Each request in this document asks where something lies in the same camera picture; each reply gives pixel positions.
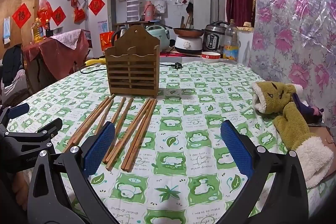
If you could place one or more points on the wall calendar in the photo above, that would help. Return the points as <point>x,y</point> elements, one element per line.
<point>6,31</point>

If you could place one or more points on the plastic drawer tower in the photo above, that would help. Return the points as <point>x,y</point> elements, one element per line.
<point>132,7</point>

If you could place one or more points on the yellow plastic object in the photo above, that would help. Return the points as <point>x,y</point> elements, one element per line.
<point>94,61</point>

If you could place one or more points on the white refrigerator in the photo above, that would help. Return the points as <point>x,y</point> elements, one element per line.
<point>109,11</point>

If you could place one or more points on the group of wooden chopsticks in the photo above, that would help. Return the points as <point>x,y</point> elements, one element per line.
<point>139,134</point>

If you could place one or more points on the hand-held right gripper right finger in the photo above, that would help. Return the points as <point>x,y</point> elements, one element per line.
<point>236,150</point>

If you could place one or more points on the black jacket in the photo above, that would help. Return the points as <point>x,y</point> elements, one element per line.
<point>13,64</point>

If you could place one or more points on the white bowl with red band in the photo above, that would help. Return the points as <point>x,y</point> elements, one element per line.
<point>210,56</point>

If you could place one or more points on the red gift bag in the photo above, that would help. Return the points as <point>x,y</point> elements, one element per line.
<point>106,41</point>

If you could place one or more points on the pink thermos flask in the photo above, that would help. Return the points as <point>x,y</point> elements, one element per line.
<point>149,11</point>

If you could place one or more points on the mint green rice cooker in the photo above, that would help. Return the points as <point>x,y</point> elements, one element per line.
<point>158,36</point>

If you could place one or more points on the yellow cooking oil jug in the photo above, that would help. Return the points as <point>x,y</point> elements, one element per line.
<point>37,31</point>

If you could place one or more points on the copper frying pan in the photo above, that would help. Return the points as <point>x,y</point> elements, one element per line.
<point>187,31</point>

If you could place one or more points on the floral foil wall covering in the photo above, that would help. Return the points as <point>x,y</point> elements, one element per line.
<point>294,29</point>

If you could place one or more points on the silver black pressure cooker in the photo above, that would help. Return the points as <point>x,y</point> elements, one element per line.
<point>214,37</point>

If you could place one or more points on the white electric hot plate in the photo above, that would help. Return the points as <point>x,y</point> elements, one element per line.
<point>187,44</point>

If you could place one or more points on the steel electric kettle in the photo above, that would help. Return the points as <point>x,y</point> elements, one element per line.
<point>119,35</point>

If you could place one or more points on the purple cloth item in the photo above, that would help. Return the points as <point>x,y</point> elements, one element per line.
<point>312,109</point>

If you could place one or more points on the brown cardboard box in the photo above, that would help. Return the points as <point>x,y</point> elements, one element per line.
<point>321,134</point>

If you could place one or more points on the wooden slatted chopstick holder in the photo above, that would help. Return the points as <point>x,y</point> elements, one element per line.
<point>131,74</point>

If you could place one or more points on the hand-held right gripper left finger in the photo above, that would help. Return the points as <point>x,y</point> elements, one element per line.
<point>99,148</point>

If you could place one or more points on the clear plastic oil bottle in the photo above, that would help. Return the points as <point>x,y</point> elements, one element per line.
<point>231,43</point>

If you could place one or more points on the red diamond paper poster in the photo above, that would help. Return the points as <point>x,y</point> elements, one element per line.
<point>96,5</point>
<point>58,16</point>
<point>21,15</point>

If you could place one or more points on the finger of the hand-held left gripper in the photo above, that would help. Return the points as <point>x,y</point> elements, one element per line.
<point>39,134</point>
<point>19,109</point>

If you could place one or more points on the green checked tablecloth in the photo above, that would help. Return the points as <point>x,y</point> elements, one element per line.
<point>189,134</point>

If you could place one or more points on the pink cloth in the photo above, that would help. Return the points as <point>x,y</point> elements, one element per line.
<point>67,39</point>

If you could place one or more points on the wooden shelf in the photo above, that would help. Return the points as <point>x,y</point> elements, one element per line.
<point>136,22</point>

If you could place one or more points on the dark sauce bottle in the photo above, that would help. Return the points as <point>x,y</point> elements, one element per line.
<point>47,29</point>

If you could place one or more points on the person's left hand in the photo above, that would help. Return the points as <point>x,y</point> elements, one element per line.
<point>21,190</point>

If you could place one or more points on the side table with red cloth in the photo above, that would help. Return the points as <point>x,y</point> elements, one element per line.
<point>60,58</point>

